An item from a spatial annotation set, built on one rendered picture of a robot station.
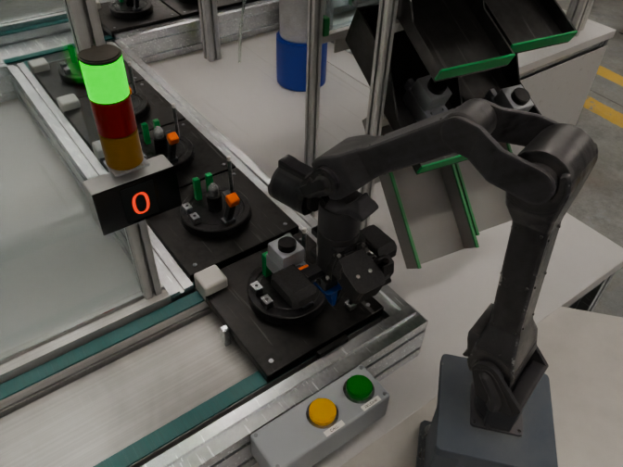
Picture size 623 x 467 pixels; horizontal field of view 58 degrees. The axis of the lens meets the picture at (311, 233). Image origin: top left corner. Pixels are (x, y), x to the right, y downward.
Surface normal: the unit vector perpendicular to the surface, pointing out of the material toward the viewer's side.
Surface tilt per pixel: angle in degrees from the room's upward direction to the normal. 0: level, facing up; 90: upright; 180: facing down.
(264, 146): 0
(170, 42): 90
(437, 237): 45
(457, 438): 0
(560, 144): 3
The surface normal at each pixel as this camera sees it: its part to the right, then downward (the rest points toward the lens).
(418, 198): 0.33, -0.08
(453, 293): 0.03, -0.73
